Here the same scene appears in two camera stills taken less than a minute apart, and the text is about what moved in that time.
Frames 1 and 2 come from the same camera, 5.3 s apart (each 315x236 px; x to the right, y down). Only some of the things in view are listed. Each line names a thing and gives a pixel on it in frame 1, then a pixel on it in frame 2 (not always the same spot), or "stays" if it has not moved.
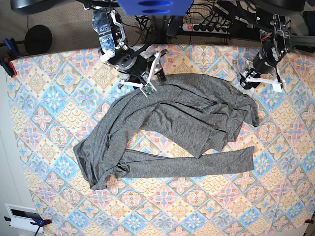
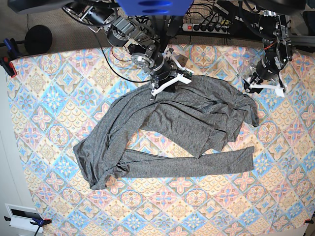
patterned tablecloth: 61,97 stays
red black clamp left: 11,54 stays
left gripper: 141,71 to 168,71
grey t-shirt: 204,112 stays
